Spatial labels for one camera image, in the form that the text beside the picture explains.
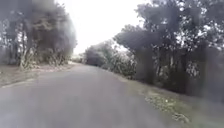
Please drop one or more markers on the green bushes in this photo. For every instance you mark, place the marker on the green bushes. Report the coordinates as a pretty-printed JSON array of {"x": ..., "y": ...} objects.
[{"x": 106, "y": 56}]

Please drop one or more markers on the grey asphalt road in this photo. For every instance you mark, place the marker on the grey asphalt road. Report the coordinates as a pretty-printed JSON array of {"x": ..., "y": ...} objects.
[{"x": 83, "y": 100}]

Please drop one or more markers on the row of tall trees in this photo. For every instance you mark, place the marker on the row of tall trees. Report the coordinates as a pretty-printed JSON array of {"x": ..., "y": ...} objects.
[{"x": 173, "y": 33}]

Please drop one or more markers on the green grass verge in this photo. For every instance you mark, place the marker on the green grass verge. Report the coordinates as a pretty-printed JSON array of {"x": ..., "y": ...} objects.
[{"x": 173, "y": 106}]

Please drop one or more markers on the row of dark trees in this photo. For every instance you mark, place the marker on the row of dark trees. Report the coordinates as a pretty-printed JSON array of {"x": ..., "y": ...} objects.
[{"x": 43, "y": 30}]

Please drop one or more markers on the brown dirt verge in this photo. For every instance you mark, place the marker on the brown dirt verge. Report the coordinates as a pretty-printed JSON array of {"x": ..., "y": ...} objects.
[{"x": 16, "y": 75}]

